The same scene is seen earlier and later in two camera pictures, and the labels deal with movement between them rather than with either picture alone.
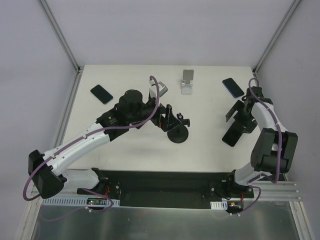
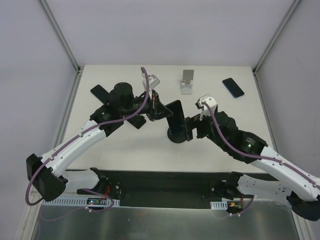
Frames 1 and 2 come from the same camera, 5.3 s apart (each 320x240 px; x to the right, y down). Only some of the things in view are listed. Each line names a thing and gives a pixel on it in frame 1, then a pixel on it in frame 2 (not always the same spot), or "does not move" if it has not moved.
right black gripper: x=241 y=117 → x=194 y=127
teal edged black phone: x=101 y=94 does not move
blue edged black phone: x=233 y=87 does not move
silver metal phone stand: x=187 y=82 does not move
